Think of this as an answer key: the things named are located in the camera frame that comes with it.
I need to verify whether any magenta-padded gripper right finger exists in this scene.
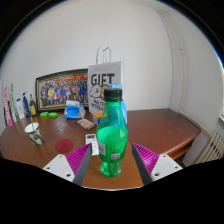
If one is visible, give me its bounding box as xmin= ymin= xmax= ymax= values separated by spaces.
xmin=131 ymin=143 xmax=184 ymax=186

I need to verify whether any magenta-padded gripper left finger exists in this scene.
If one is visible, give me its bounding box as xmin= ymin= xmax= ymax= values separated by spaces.
xmin=42 ymin=143 xmax=93 ymax=186

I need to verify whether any green plastic drink bottle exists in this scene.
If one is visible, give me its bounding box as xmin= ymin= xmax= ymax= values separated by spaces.
xmin=96 ymin=87 xmax=129 ymax=178

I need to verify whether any flat round red coaster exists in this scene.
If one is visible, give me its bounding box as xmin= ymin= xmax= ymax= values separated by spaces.
xmin=54 ymin=138 xmax=74 ymax=154

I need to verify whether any brown wooden side cabinet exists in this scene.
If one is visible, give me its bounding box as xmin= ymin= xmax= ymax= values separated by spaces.
xmin=125 ymin=107 xmax=202 ymax=162

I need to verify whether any white remote control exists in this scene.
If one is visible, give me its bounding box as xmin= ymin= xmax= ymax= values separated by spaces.
xmin=85 ymin=133 xmax=100 ymax=157

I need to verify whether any white spoon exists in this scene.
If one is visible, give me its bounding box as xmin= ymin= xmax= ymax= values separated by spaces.
xmin=30 ymin=115 xmax=36 ymax=132

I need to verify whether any white radiator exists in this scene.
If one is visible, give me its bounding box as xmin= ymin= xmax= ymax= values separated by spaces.
xmin=194 ymin=130 xmax=224 ymax=165

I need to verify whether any small patterned snack packet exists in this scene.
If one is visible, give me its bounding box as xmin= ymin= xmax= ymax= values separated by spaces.
xmin=76 ymin=118 xmax=97 ymax=131

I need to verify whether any blue tissue pack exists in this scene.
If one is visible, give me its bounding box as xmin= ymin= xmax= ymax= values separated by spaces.
xmin=64 ymin=100 xmax=87 ymax=120

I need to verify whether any colourful puzzle cube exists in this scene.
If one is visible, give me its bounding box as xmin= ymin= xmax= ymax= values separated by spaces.
xmin=92 ymin=112 xmax=103 ymax=127

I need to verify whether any dark amber pump bottle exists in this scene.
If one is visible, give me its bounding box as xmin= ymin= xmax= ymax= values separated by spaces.
xmin=28 ymin=93 xmax=38 ymax=117

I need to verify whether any dark blue pump bottle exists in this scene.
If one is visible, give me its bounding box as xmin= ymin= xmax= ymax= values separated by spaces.
xmin=21 ymin=91 xmax=32 ymax=118

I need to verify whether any white tube with blue label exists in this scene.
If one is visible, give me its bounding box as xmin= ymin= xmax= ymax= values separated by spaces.
xmin=15 ymin=97 xmax=26 ymax=120

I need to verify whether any green and white long box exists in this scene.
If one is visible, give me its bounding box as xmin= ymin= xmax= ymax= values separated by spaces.
xmin=8 ymin=82 xmax=19 ymax=123

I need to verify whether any pink and white long box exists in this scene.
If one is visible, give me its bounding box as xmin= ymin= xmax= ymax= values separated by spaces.
xmin=2 ymin=85 xmax=14 ymax=127

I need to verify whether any framed group photo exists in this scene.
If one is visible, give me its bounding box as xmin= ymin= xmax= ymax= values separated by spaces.
xmin=35 ymin=68 xmax=90 ymax=113

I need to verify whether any white paper gift bag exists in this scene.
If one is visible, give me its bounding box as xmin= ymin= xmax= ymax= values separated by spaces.
xmin=87 ymin=46 xmax=125 ymax=116

